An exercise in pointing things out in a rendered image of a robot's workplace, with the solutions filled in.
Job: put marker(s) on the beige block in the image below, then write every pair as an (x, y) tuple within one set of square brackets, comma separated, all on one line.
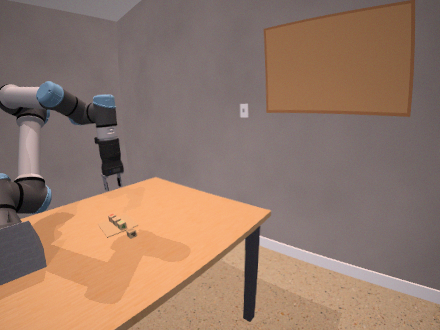
[(131, 232), (110, 216), (121, 225), (115, 220)]

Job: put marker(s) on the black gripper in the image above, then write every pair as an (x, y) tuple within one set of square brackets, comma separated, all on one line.
[(109, 147)]

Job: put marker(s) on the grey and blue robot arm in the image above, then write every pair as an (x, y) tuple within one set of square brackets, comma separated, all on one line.
[(28, 193)]

